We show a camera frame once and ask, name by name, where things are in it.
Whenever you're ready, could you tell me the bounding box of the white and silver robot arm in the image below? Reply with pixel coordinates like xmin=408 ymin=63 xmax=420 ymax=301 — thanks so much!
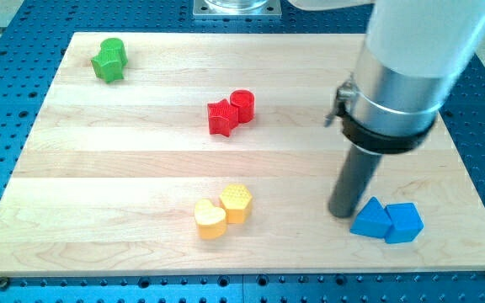
xmin=327 ymin=0 xmax=485 ymax=157

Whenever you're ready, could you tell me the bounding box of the red star block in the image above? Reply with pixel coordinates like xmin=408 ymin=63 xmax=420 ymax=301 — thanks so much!
xmin=207 ymin=98 xmax=239 ymax=137

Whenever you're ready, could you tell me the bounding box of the yellow hexagon block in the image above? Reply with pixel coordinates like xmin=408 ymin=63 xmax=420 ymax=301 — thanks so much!
xmin=219 ymin=183 xmax=253 ymax=224

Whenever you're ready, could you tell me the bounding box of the red cylinder block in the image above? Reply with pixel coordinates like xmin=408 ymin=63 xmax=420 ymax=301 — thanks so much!
xmin=230 ymin=89 xmax=255 ymax=123

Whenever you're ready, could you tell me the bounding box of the yellow heart block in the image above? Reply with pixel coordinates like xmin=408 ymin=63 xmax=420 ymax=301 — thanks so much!
xmin=194 ymin=199 xmax=227 ymax=240

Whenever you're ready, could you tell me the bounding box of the light wooden board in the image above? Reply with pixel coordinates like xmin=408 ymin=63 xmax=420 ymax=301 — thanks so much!
xmin=0 ymin=33 xmax=485 ymax=277

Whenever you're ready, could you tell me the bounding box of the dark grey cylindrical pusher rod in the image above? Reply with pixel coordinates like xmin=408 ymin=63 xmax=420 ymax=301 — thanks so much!
xmin=328 ymin=145 xmax=382 ymax=218

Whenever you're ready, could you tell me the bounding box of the blue triangle block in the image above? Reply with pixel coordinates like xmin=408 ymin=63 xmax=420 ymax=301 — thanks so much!
xmin=349 ymin=197 xmax=392 ymax=238

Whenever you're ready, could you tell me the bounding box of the green star block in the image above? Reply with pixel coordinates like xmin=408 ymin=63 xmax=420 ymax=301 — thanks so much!
xmin=91 ymin=50 xmax=125 ymax=83

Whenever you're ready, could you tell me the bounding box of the green cylinder block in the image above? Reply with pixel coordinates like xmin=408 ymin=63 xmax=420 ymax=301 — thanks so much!
xmin=100 ymin=37 xmax=128 ymax=66

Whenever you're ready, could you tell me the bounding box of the blue cube block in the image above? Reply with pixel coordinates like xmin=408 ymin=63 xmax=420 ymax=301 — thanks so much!
xmin=385 ymin=203 xmax=424 ymax=244

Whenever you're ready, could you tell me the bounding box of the blue perforated metal table plate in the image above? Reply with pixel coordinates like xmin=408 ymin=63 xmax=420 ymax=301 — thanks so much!
xmin=0 ymin=1 xmax=485 ymax=302

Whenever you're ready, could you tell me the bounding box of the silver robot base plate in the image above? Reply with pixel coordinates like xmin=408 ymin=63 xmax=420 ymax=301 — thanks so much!
xmin=192 ymin=0 xmax=282 ymax=19

